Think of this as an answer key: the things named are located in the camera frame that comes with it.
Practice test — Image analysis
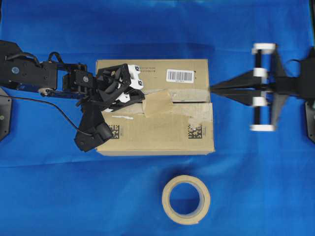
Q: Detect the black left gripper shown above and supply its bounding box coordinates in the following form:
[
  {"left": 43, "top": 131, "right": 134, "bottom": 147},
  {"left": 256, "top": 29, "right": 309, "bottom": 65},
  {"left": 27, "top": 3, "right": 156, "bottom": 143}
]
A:
[{"left": 96, "top": 63, "right": 145, "bottom": 111}]

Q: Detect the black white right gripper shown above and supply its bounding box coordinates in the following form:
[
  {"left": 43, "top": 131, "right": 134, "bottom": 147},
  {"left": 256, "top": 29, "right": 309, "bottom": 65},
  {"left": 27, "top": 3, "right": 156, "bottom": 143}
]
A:
[{"left": 211, "top": 43, "right": 298, "bottom": 132}]

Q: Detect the beige tape strip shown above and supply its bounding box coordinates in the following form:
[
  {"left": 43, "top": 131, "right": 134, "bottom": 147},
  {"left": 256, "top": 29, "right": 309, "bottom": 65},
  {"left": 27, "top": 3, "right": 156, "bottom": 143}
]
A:
[{"left": 142, "top": 89, "right": 173, "bottom": 118}]

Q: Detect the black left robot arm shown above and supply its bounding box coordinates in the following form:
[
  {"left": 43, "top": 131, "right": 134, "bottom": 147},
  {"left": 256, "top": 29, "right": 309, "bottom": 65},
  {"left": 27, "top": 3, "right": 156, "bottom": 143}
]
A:
[{"left": 0, "top": 41, "right": 145, "bottom": 112}]

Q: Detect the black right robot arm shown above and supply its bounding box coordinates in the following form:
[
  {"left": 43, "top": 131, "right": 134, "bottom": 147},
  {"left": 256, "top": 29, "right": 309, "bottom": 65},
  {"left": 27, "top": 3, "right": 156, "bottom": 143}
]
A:
[{"left": 210, "top": 43, "right": 315, "bottom": 132}]

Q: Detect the brown cardboard box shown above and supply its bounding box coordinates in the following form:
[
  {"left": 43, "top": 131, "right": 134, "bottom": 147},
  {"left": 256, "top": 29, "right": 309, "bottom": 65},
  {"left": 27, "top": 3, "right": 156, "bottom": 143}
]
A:
[{"left": 96, "top": 59, "right": 215, "bottom": 156}]

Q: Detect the beige masking tape roll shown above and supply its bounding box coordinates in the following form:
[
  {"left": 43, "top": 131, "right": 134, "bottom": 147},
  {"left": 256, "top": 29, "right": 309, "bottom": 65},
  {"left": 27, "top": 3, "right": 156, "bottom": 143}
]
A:
[{"left": 161, "top": 175, "right": 211, "bottom": 225}]

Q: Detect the blue table cloth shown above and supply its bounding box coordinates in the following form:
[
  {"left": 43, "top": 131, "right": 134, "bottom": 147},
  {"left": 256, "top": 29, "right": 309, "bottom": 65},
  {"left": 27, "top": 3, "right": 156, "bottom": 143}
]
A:
[{"left": 0, "top": 0, "right": 315, "bottom": 236}]

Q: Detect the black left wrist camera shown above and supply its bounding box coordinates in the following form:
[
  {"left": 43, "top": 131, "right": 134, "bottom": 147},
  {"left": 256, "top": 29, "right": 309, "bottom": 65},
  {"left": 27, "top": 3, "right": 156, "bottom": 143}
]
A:
[{"left": 74, "top": 102, "right": 113, "bottom": 152}]

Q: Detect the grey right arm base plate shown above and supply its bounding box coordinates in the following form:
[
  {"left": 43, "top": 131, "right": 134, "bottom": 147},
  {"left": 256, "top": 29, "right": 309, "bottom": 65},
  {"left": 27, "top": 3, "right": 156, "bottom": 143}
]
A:
[{"left": 305, "top": 101, "right": 315, "bottom": 143}]

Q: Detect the thin black cable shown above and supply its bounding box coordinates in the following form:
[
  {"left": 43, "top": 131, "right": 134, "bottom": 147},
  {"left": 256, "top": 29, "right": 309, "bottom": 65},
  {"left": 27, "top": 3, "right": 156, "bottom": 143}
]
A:
[{"left": 6, "top": 96, "right": 99, "bottom": 136}]

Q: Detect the grey left arm base plate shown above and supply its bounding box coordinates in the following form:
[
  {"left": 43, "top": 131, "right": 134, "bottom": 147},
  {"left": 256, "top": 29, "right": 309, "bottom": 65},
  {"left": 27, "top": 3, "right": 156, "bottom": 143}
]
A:
[{"left": 0, "top": 89, "right": 12, "bottom": 141}]

